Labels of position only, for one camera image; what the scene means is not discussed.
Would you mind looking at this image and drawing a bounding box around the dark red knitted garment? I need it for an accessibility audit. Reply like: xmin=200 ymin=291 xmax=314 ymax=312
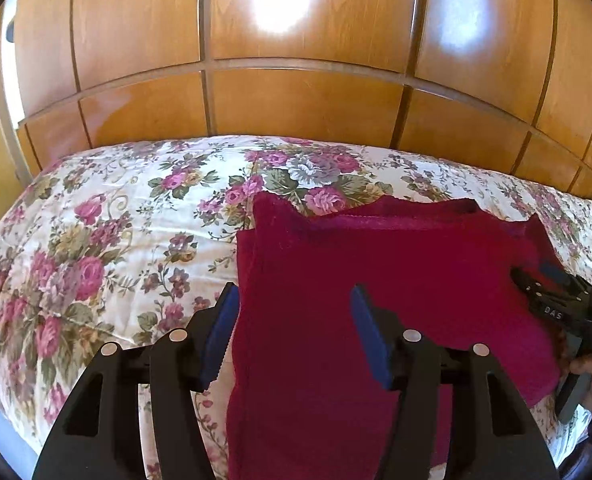
xmin=225 ymin=192 xmax=577 ymax=480

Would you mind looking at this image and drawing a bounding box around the wooden headboard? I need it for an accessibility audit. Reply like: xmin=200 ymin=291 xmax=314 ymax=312
xmin=3 ymin=0 xmax=592 ymax=198

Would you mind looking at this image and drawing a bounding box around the floral bedspread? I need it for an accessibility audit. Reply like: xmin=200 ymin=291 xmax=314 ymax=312
xmin=0 ymin=136 xmax=592 ymax=479

